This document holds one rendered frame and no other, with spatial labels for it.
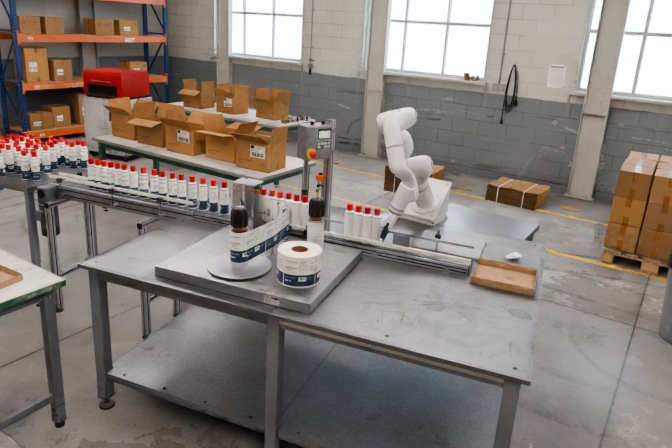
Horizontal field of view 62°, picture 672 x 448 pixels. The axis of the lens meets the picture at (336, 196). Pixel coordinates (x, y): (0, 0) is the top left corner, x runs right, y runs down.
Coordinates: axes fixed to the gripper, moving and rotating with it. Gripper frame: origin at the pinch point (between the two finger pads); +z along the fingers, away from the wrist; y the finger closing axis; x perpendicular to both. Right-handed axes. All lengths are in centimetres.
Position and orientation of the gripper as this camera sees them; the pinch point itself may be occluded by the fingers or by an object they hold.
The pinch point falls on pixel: (383, 235)
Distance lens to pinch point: 302.9
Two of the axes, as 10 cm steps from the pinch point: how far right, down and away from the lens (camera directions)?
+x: 8.5, 4.7, -2.2
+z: -3.7, 8.4, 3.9
